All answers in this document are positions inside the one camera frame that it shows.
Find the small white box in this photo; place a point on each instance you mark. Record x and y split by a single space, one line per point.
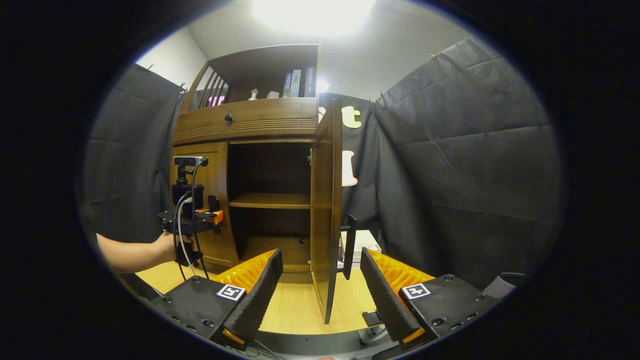
272 94

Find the dark blue book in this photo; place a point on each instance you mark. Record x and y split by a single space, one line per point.
287 84

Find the metal cloth clip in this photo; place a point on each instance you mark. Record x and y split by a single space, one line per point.
182 89

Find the brown wooden shoe cabinet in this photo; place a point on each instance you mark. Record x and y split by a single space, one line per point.
260 115

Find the wooden inner cabinet shelf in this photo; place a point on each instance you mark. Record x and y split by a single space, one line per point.
270 201

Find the wooden cabinet door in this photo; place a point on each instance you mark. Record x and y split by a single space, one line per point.
325 200
217 170

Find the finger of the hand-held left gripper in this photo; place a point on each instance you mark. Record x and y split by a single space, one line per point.
216 217

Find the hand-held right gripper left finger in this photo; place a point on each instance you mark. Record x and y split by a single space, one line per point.
260 300

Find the grey book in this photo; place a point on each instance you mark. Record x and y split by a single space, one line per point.
296 83

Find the black mesh chair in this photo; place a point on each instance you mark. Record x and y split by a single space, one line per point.
500 287

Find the small black table clamp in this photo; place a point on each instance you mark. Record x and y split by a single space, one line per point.
372 318

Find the stack of white flat boxes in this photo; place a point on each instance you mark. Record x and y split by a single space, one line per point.
365 242

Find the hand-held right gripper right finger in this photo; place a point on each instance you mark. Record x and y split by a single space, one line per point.
382 300

